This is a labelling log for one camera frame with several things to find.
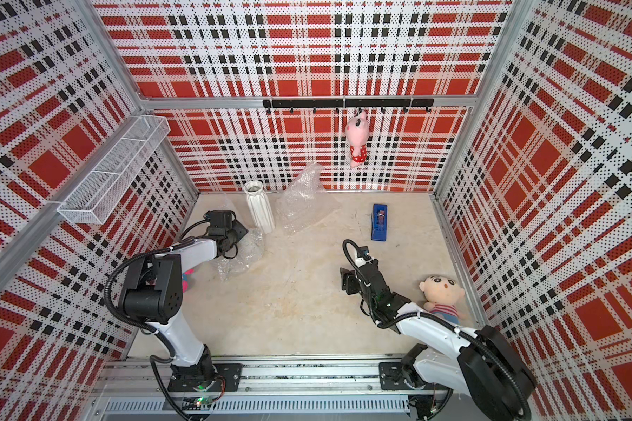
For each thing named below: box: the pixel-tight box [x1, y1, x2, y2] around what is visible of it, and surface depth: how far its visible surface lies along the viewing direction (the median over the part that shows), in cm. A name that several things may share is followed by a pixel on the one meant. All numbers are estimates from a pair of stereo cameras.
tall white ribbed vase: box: [244, 180, 275, 235], surface depth 97 cm
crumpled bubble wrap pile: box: [276, 162, 340, 235], surface depth 117 cm
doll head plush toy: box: [418, 275, 466, 326], surface depth 85 cm
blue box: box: [370, 203, 388, 242], surface depth 106 cm
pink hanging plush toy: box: [344, 109, 370, 169], surface depth 93 cm
